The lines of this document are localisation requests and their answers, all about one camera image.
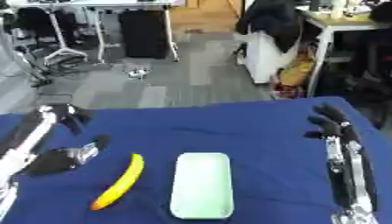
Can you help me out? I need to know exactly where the white bottle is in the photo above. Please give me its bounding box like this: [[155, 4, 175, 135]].
[[329, 0, 349, 20]]

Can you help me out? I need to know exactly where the small silver floor object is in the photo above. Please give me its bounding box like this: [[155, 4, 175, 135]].
[[125, 65, 153, 81]]

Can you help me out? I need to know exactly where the yellow toy banana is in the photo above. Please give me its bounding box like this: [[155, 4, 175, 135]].
[[90, 152, 146, 212]]

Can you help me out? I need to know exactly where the yellow bag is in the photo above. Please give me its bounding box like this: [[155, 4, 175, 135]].
[[276, 53, 318, 88]]

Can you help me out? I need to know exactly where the black cabinet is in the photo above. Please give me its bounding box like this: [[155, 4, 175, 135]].
[[117, 10, 171, 60]]

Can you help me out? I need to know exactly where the grey tripod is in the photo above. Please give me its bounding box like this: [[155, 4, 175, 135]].
[[0, 27, 55, 89]]

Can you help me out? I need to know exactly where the white cabinet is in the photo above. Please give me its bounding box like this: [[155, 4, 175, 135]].
[[243, 30, 288, 85]]

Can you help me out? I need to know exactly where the pale green rectangular box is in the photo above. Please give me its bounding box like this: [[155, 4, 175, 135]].
[[168, 151, 236, 221]]

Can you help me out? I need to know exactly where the white desk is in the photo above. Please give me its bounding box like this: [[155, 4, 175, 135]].
[[7, 0, 181, 64]]

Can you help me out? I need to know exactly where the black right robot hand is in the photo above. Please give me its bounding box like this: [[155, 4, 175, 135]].
[[303, 102, 363, 144]]

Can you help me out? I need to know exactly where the red bag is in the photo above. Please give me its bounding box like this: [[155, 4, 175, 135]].
[[270, 81, 310, 100]]

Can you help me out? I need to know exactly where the black office chair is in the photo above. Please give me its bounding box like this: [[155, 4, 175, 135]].
[[13, 6, 89, 67]]

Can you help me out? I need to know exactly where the black jacket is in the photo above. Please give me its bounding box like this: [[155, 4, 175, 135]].
[[234, 0, 310, 54]]

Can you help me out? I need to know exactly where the wooden table with white legs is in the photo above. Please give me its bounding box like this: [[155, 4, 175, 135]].
[[295, 4, 392, 98]]

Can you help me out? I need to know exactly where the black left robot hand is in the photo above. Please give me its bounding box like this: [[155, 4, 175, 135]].
[[7, 103, 112, 177]]

